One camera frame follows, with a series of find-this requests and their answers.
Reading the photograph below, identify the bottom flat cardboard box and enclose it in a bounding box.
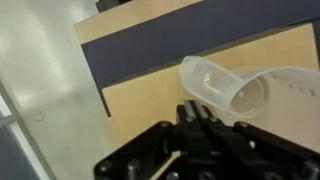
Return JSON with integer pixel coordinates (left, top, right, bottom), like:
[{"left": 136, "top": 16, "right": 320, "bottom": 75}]
[{"left": 74, "top": 0, "right": 320, "bottom": 116}]

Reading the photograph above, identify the clear plastic measuring jug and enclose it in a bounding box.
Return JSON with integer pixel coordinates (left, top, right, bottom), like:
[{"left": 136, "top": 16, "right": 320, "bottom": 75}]
[{"left": 179, "top": 56, "right": 320, "bottom": 150}]

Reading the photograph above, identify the upper cardboard box under jug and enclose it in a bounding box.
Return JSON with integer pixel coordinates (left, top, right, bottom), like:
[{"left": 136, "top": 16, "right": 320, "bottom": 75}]
[{"left": 103, "top": 25, "right": 319, "bottom": 144}]

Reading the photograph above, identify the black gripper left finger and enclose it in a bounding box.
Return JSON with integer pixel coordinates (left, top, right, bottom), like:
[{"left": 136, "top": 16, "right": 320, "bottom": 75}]
[{"left": 176, "top": 100, "right": 195, "bottom": 133}]

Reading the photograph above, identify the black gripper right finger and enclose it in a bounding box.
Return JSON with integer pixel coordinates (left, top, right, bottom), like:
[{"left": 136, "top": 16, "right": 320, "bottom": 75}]
[{"left": 194, "top": 100, "right": 219, "bottom": 134}]

